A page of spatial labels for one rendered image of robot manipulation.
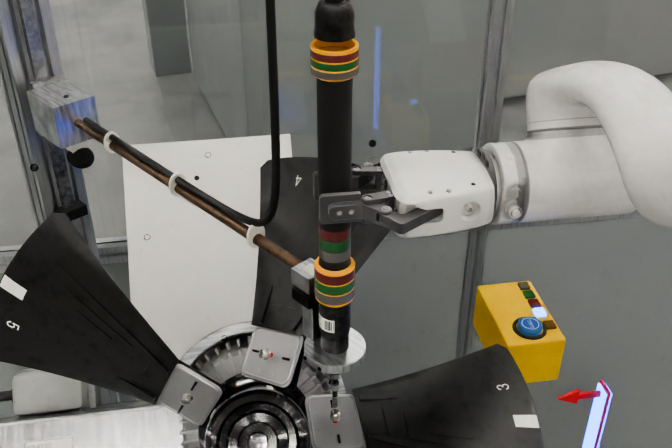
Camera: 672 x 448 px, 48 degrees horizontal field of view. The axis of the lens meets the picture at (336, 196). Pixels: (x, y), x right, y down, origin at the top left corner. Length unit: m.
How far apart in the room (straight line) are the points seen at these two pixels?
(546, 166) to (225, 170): 0.57
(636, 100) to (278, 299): 0.49
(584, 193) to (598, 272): 1.14
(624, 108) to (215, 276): 0.68
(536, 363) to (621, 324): 0.79
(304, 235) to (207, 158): 0.29
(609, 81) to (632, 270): 1.27
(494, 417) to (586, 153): 0.38
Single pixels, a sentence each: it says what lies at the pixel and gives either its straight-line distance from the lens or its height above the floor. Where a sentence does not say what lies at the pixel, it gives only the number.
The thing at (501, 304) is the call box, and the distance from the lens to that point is 1.33.
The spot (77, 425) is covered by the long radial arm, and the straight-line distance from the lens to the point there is 1.08.
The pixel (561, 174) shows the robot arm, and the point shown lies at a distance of 0.78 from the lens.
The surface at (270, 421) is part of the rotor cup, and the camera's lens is 0.89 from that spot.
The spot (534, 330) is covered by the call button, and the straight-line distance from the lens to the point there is 1.28.
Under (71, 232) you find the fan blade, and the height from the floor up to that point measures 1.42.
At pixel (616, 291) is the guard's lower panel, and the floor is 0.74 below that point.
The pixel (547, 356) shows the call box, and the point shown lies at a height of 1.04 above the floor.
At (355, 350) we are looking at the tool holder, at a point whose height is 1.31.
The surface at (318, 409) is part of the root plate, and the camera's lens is 0.97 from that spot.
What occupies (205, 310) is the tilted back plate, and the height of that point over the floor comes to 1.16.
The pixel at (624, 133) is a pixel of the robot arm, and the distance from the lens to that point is 0.69.
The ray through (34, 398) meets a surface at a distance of 1.12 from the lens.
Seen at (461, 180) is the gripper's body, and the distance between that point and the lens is 0.75.
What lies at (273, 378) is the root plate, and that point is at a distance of 0.93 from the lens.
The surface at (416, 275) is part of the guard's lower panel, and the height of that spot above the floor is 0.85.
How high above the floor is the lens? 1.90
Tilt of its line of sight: 31 degrees down
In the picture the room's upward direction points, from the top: straight up
